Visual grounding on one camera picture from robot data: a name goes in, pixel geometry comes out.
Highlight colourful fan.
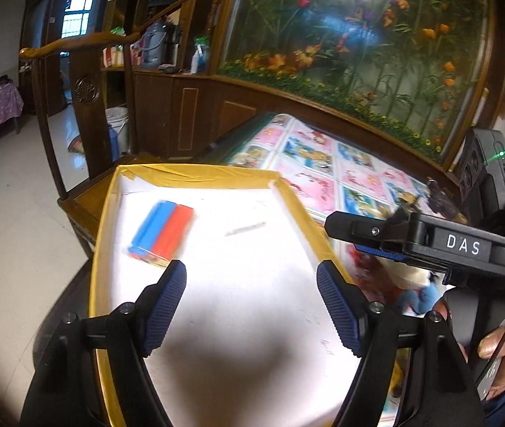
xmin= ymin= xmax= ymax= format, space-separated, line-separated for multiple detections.
xmin=67 ymin=135 xmax=89 ymax=157

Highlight blue-grey thermos jug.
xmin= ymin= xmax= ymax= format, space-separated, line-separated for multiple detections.
xmin=138 ymin=21 xmax=168 ymax=69

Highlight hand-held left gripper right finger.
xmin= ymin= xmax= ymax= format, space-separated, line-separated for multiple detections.
xmin=316 ymin=260 xmax=486 ymax=427

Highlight white blue plush toy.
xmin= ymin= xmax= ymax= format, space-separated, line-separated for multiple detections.
xmin=379 ymin=258 xmax=442 ymax=316

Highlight black flask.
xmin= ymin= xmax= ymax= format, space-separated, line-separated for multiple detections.
xmin=165 ymin=23 xmax=180 ymax=65

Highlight small dark motor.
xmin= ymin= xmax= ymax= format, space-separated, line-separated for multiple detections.
xmin=424 ymin=178 xmax=469 ymax=225

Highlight floral glass panel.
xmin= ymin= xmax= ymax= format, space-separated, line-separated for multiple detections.
xmin=217 ymin=0 xmax=499 ymax=161

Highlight printed pink tablecloth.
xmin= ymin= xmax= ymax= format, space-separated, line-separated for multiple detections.
xmin=226 ymin=113 xmax=473 ymax=427

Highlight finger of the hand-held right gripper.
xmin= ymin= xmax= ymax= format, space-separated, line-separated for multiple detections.
xmin=354 ymin=243 xmax=409 ymax=262
xmin=325 ymin=210 xmax=427 ymax=255

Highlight white bucket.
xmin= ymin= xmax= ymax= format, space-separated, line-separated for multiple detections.
xmin=105 ymin=107 xmax=131 ymax=155

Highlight wooden cabinet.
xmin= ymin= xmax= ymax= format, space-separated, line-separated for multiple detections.
xmin=34 ymin=0 xmax=505 ymax=176

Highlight yellow-rimmed cardboard box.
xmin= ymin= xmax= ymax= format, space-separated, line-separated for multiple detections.
xmin=89 ymin=164 xmax=365 ymax=427

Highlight person's right hand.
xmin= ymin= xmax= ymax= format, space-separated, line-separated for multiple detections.
xmin=434 ymin=297 xmax=505 ymax=402

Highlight red white packet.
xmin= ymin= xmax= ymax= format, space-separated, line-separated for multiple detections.
xmin=102 ymin=46 xmax=125 ymax=69

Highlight blue bucket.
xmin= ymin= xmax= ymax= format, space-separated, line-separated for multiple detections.
xmin=109 ymin=125 xmax=122 ymax=163

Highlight blue red sponge pack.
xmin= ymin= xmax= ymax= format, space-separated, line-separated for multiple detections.
xmin=123 ymin=200 xmax=197 ymax=268

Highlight wooden chair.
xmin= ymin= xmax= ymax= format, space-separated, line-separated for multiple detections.
xmin=18 ymin=30 xmax=157 ymax=259

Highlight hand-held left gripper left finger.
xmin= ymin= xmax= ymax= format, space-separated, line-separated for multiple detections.
xmin=21 ymin=259 xmax=187 ymax=427

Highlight white bottle green cap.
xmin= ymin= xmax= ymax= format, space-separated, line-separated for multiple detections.
xmin=190 ymin=37 xmax=209 ymax=74

